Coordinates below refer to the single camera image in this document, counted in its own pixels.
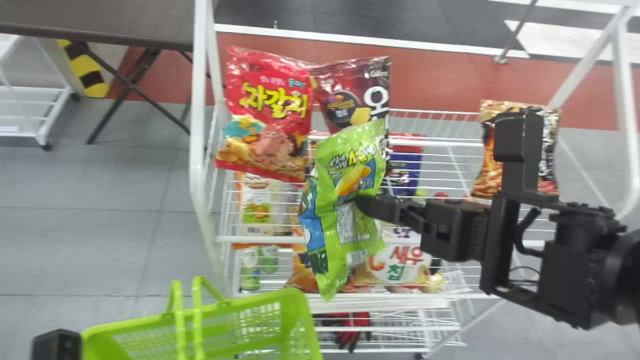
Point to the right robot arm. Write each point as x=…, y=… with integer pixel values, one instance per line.
x=585, y=270

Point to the dark red snack packet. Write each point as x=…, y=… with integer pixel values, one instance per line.
x=350, y=95

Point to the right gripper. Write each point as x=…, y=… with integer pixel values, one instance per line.
x=455, y=232

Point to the yellow black striped post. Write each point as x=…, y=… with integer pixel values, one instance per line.
x=87, y=70

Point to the blue snack packet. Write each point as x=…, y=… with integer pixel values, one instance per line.
x=404, y=170

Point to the white and orange snack packet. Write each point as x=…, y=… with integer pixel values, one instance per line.
x=260, y=210

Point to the green snack packet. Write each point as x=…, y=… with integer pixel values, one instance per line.
x=345, y=200

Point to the green bottle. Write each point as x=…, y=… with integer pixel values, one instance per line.
x=249, y=272
x=270, y=257

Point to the dark side table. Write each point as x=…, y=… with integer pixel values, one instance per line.
x=100, y=20

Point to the green basket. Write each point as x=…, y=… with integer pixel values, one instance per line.
x=250, y=325

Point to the brown snack packet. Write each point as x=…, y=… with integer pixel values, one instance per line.
x=485, y=170

